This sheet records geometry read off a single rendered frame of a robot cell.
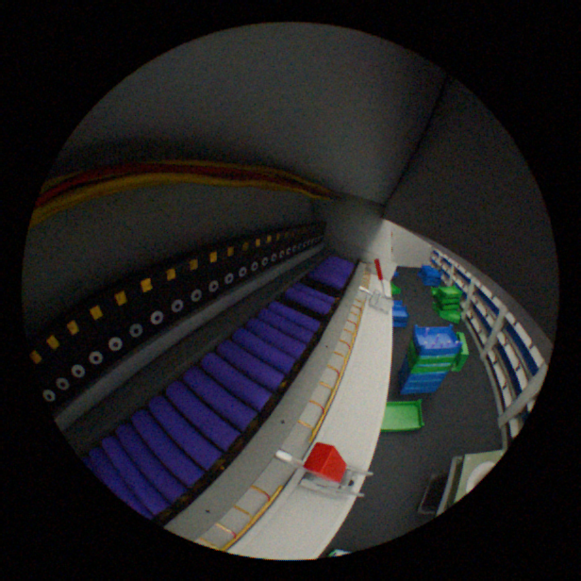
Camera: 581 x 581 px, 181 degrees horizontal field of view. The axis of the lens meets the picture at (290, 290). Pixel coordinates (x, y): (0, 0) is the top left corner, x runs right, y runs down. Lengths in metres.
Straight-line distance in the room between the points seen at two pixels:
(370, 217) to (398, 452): 1.18
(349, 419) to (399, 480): 1.05
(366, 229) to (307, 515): 0.48
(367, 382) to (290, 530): 0.16
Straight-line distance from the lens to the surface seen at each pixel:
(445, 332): 1.33
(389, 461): 1.18
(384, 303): 0.30
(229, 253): 0.16
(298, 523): 0.16
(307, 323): 0.19
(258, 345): 0.16
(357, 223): 0.44
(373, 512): 1.16
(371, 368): 0.20
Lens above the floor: 1.11
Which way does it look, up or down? 23 degrees down
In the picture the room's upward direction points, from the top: 9 degrees counter-clockwise
